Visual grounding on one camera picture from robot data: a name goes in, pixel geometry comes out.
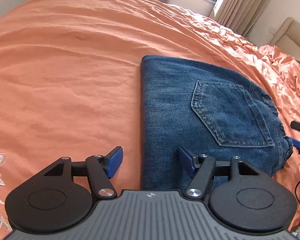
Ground blue denim jeans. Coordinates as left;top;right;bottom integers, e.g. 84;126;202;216
141;55;293;191

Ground beige headboard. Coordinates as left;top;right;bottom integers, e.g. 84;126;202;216
269;17;300;62

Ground orange bed cover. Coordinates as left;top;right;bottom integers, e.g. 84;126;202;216
0;0;300;239

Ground beige curtain right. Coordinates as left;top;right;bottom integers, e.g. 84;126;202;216
209;0;270;36

